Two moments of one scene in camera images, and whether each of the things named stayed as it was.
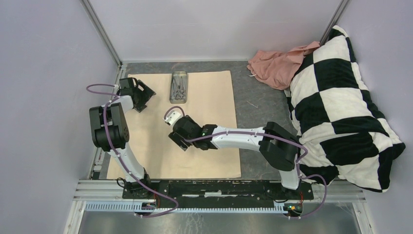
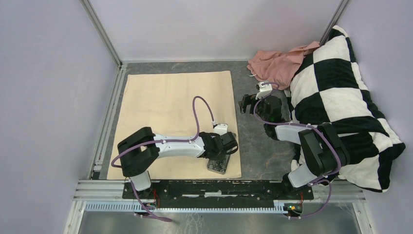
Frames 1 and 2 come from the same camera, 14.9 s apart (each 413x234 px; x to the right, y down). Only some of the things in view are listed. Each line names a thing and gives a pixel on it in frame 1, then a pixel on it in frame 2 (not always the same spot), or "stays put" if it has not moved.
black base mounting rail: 217,192 stays put
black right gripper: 179,141 -> 247,100
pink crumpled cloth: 277,69 stays put
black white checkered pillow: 334,117 stays put
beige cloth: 210,101 stays put
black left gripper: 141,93 -> 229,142
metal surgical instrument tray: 178,92 -> 218,165
